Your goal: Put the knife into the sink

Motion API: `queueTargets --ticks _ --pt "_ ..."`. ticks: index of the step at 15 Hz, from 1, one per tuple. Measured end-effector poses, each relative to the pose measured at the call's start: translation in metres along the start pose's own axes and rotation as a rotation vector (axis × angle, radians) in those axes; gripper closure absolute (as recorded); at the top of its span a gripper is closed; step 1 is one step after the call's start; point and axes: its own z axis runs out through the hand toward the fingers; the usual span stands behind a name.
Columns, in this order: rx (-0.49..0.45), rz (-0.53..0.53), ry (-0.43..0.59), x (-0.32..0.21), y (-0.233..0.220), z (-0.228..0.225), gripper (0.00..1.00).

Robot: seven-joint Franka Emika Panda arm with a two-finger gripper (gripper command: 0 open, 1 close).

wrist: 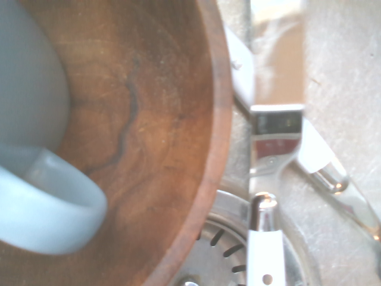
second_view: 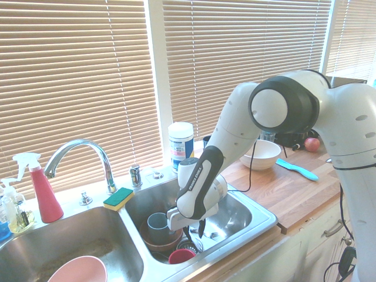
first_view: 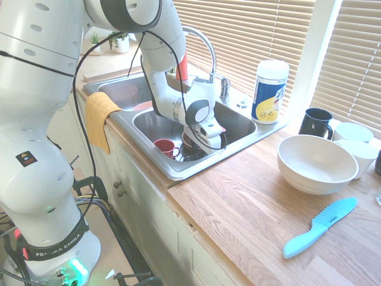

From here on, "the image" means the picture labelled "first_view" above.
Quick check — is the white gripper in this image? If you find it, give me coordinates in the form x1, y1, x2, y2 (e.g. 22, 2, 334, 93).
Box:
197, 132, 228, 157

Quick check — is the stainless steel double sink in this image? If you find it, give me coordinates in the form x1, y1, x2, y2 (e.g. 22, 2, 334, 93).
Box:
82, 70, 291, 182

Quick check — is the metal sink drain strainer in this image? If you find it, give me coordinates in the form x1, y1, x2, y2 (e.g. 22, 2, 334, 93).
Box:
182, 152, 207, 164

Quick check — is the light blue plastic knife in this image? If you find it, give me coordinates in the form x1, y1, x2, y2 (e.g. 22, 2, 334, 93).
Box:
282, 197, 358, 260

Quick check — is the brown wooden bowl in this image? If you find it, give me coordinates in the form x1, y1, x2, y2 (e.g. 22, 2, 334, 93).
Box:
181, 132, 207, 152

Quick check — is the red enamel mug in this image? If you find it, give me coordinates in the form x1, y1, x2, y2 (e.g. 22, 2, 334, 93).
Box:
153, 138, 182, 160

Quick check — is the white wipes canister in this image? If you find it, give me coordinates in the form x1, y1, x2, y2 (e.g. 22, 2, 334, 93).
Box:
250, 60, 291, 125

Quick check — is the green and yellow sponge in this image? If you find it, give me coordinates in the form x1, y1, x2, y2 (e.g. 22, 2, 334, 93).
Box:
166, 73, 192, 91

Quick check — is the red spray bottle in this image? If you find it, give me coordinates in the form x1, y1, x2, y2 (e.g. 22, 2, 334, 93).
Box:
174, 50, 190, 82

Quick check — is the cream kitchen cabinet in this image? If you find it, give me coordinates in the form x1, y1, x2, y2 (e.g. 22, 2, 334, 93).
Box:
47, 89, 254, 286

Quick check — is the chrome curved faucet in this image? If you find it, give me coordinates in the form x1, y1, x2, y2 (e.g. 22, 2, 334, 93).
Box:
181, 26, 218, 83

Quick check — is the large black mug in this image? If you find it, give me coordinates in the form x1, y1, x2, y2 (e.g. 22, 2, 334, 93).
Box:
298, 107, 334, 141

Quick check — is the cream white bowl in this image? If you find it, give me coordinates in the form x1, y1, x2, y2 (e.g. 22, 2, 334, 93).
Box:
277, 134, 360, 196

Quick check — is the wide beige window blind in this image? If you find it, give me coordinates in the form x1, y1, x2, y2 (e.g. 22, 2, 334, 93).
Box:
170, 0, 317, 116

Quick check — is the yellow dish cloth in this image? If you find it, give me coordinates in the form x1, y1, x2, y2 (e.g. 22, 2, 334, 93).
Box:
85, 91, 123, 156

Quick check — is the trailing potted plant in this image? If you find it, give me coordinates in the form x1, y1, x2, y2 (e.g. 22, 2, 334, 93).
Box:
107, 29, 131, 55

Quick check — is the small spiky potted plant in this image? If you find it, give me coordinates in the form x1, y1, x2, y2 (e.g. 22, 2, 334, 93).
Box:
88, 30, 102, 56

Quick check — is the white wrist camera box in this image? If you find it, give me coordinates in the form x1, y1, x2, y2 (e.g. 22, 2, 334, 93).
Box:
198, 118, 224, 138

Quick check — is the chrome faucet handle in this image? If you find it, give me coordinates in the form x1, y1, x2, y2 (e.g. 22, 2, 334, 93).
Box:
219, 75, 233, 101

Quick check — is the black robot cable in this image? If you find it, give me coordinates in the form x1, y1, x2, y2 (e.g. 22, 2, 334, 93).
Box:
0, 29, 229, 215

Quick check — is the black metal stand frame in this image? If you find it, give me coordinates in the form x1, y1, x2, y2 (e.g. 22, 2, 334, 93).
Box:
71, 154, 165, 286

